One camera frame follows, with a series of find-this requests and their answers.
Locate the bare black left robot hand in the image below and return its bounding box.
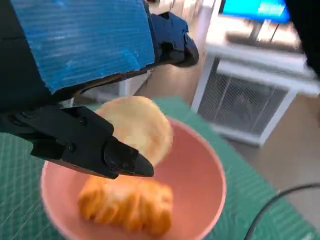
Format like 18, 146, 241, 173
0, 0, 201, 180

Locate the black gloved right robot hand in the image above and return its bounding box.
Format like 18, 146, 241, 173
284, 0, 320, 81

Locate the round toy bread bun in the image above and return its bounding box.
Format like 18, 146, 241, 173
96, 96, 175, 167

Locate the long twisted toy bread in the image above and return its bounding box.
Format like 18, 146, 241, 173
77, 174, 175, 237

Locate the pink bowl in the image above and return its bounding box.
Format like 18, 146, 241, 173
39, 116, 227, 240

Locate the blue screen monitor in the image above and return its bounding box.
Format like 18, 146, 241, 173
221, 0, 292, 25

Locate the white appliance with vent grille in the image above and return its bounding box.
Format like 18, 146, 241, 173
191, 46, 320, 147

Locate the green cutting mat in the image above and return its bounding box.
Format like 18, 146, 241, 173
0, 96, 320, 240

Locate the long black robot cable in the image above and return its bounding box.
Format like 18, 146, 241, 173
243, 183, 320, 240

